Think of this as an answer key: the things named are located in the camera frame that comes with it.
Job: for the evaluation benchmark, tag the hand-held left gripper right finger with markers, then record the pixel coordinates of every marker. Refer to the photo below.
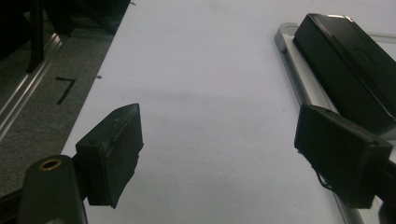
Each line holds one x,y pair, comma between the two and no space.
339,155

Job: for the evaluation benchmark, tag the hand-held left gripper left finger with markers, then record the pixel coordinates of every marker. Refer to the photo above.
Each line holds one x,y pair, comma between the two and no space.
109,155

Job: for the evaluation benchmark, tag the black whiteboard eraser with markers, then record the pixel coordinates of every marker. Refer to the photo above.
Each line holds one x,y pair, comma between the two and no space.
342,62

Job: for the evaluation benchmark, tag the black metal stand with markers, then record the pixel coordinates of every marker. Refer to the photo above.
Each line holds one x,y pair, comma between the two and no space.
35,46

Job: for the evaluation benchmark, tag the whiteboard with metal frame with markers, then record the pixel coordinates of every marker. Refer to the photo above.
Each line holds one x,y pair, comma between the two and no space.
295,71

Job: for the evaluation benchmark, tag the metal floor rail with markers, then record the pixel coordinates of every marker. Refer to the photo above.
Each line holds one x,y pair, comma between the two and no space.
25,90

